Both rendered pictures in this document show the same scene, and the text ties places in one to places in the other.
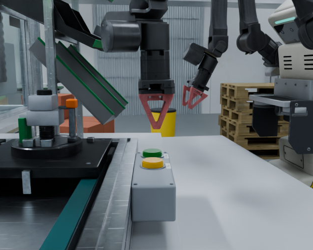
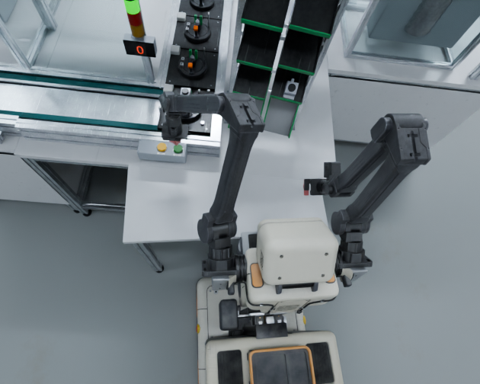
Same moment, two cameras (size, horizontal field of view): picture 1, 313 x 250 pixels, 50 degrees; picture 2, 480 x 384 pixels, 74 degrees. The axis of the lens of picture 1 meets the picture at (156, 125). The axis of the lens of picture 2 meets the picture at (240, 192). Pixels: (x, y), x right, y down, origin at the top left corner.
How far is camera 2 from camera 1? 1.54 m
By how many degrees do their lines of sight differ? 77
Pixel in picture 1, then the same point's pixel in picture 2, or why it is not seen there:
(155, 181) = (142, 146)
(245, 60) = not seen: outside the picture
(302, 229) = (143, 209)
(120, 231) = (105, 135)
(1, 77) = (413, 30)
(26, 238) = (129, 118)
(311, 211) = (158, 222)
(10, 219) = (143, 112)
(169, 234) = (148, 162)
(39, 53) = not seen: hidden behind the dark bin
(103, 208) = (122, 131)
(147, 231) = not seen: hidden behind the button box
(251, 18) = (352, 210)
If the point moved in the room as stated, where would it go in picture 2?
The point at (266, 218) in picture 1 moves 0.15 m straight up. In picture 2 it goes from (155, 200) to (150, 186)
